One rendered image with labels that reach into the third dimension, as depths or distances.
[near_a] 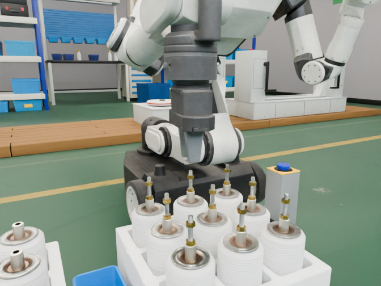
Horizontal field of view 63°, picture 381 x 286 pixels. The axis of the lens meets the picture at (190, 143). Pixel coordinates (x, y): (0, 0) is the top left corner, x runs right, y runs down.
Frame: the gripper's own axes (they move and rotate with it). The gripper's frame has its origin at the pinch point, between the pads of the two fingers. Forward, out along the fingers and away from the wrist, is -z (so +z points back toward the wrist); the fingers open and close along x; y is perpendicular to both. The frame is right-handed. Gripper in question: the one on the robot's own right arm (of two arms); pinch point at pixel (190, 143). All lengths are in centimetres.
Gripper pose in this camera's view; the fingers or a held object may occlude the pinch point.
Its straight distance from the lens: 54.4
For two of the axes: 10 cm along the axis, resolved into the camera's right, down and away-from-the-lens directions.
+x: 3.1, 2.2, -9.3
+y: 9.5, -0.7, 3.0
